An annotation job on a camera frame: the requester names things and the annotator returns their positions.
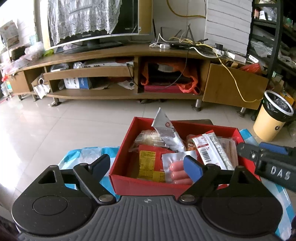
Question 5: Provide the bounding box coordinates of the red white snack packet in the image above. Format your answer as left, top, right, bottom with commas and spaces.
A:
192, 130, 234, 170

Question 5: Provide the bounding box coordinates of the sausage pack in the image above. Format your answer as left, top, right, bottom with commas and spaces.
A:
162, 151, 197, 185

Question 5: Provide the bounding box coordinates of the red yellow Trolli candy bag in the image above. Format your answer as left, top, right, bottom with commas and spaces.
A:
137, 145, 173, 183

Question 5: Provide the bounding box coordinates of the silver white snack pouch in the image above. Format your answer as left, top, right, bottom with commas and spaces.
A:
152, 108, 186, 152

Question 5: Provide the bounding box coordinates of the waffle snack pack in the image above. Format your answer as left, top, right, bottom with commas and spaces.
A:
128, 130, 168, 152

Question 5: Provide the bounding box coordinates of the orange bread pack blue label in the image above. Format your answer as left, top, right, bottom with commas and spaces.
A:
186, 134, 197, 151

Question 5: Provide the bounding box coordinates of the white biscuit pack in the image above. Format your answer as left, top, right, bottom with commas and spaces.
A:
218, 138, 238, 170

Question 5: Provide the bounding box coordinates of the blue white checkered tablecloth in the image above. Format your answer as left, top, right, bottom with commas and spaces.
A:
58, 129, 295, 240

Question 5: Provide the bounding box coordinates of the red cardboard box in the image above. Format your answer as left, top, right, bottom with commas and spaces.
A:
108, 116, 262, 200

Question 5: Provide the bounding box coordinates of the yellow trash bin black bag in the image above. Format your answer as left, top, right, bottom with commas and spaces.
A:
253, 90, 295, 142

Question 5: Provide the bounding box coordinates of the white blue box on shelf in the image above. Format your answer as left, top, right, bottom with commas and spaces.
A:
64, 77, 92, 89

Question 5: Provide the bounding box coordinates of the orange plastic bag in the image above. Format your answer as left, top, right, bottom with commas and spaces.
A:
140, 61, 201, 95

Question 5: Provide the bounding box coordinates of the wooden TV stand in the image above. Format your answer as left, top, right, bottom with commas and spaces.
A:
8, 44, 268, 110

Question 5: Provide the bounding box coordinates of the black storage shelf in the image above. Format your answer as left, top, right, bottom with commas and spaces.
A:
248, 1, 295, 97

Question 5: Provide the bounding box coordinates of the television with lace cover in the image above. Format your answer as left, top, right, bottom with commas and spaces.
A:
42, 1, 152, 50

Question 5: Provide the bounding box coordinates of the yellow cable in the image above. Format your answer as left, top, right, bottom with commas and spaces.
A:
166, 0, 265, 103

